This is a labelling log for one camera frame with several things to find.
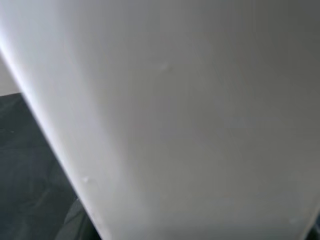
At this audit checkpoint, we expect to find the black tablecloth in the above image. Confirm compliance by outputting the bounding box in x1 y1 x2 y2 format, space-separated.
0 92 101 240

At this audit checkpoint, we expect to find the white plastic table leg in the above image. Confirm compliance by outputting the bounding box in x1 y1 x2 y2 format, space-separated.
0 0 320 240

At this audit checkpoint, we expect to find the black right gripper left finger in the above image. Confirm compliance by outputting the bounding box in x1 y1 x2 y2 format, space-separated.
57 198 101 240

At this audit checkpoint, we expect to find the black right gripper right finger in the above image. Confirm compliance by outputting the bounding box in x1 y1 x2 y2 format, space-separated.
308 222 320 240

